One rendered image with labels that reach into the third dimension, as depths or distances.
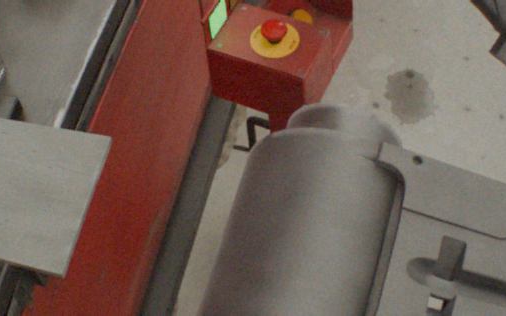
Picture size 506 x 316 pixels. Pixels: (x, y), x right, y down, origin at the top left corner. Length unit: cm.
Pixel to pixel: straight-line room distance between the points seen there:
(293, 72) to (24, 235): 53
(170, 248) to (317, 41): 80
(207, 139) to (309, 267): 197
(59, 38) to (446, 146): 117
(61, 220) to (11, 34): 44
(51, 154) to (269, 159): 80
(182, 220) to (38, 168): 107
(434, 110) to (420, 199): 205
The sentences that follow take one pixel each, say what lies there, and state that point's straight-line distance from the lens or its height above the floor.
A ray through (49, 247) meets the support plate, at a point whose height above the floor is 100.
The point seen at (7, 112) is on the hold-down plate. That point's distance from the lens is 127.
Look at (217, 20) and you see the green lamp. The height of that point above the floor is 81.
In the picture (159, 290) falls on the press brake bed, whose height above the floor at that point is 5.
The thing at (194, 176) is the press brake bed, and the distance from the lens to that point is 217.
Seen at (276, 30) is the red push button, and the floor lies 81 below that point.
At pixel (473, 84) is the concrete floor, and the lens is 240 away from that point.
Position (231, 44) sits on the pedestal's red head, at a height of 78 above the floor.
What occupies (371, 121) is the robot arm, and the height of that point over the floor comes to 162.
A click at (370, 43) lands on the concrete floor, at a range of 245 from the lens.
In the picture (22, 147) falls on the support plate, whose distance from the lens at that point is 110.
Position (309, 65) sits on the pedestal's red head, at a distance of 139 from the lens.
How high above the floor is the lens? 186
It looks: 56 degrees down
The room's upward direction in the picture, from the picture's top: 7 degrees counter-clockwise
